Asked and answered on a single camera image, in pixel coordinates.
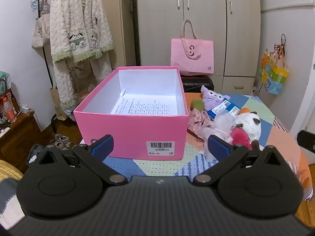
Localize pink tote bag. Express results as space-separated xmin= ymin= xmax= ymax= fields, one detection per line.
xmin=170 ymin=19 xmax=214 ymax=76

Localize white refrigerator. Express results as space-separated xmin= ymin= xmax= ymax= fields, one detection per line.
xmin=255 ymin=0 xmax=315 ymax=133

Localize green plush ball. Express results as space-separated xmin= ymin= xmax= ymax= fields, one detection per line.
xmin=191 ymin=99 xmax=205 ymax=112

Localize orange drink bottle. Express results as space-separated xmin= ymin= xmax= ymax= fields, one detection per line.
xmin=2 ymin=97 xmax=17 ymax=122

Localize blue wet wipes packet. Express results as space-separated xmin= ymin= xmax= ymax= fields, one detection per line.
xmin=207 ymin=98 xmax=240 ymax=118

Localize black suitcase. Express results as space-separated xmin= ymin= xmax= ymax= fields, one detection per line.
xmin=181 ymin=75 xmax=214 ymax=94

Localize cream fluffy pajama jacket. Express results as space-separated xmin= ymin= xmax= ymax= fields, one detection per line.
xmin=49 ymin=0 xmax=115 ymax=63

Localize pink cardboard box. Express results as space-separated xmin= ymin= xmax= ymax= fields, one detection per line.
xmin=73 ymin=66 xmax=189 ymax=161

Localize white panda plush toy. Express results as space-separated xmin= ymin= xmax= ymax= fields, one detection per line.
xmin=233 ymin=112 xmax=262 ymax=147

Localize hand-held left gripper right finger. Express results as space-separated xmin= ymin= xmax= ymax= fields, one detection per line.
xmin=192 ymin=135 xmax=287 ymax=187

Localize clear plastic bag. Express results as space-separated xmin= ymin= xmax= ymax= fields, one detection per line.
xmin=199 ymin=114 xmax=238 ymax=163

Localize beige wardrobe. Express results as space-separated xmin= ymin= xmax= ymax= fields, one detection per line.
xmin=134 ymin=0 xmax=261 ymax=96

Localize canvas tote bag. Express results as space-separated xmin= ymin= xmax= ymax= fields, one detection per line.
xmin=31 ymin=12 xmax=52 ymax=48

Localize colourful gift bag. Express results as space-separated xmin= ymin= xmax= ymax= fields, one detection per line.
xmin=259 ymin=34 xmax=289 ymax=95

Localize patchwork blanket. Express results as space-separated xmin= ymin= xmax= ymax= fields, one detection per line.
xmin=79 ymin=92 xmax=313 ymax=202

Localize pair of shoes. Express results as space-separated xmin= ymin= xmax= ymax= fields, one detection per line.
xmin=50 ymin=134 xmax=72 ymax=150

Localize purple plush toy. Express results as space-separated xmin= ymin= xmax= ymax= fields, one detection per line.
xmin=200 ymin=86 xmax=232 ymax=112

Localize pink floral cloth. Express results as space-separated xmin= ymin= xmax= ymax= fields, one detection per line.
xmin=187 ymin=109 xmax=214 ymax=136

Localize woven basket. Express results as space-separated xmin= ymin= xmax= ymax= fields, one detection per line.
xmin=0 ymin=79 xmax=21 ymax=121

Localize beige wooden cabinet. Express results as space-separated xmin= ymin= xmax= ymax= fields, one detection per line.
xmin=98 ymin=0 xmax=136 ymax=69

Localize yellow blanket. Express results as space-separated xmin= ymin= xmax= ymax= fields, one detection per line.
xmin=0 ymin=160 xmax=24 ymax=185

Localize teal tissue pack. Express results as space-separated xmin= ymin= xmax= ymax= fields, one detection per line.
xmin=0 ymin=71 xmax=11 ymax=94

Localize printed paper sheet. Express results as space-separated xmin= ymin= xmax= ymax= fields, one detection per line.
xmin=110 ymin=97 xmax=179 ymax=115

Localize wooden nightstand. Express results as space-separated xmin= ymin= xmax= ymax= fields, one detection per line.
xmin=0 ymin=109 xmax=41 ymax=170

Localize cream fluffy pajama pants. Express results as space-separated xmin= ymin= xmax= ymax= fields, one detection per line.
xmin=53 ymin=54 xmax=112 ymax=118

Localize brown paper bag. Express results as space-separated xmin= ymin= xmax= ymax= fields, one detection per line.
xmin=50 ymin=86 xmax=67 ymax=121

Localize red plush toy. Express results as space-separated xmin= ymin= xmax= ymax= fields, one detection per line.
xmin=230 ymin=127 xmax=253 ymax=150

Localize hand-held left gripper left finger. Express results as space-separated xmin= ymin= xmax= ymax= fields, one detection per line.
xmin=32 ymin=134 xmax=128 ymax=186

